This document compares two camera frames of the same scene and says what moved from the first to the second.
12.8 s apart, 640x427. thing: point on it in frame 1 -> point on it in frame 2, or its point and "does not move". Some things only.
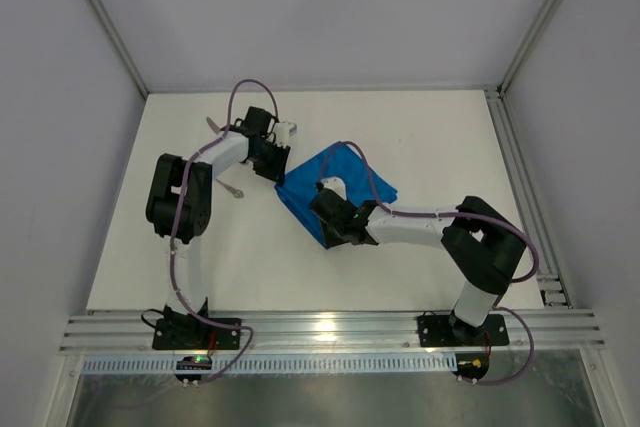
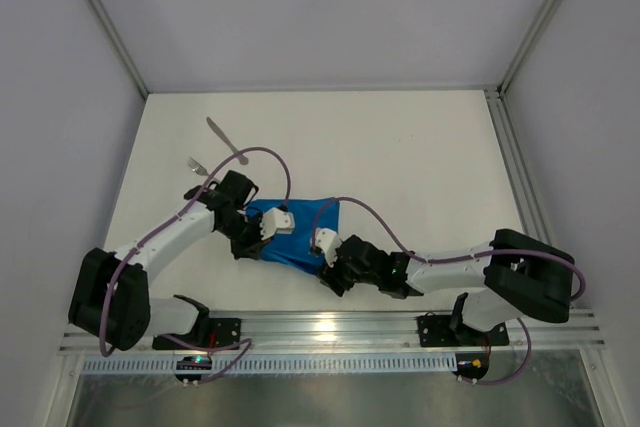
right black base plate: x=447 y=331 does not move
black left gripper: x=272 y=161 -> x=248 y=245
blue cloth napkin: x=360 y=180 -> x=294 y=248
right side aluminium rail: x=537 y=220 does not move
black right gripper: x=330 y=212 -> x=331 y=274
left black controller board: x=196 y=362 does not move
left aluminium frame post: x=98 y=5 does not move
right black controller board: x=471 y=365 does not move
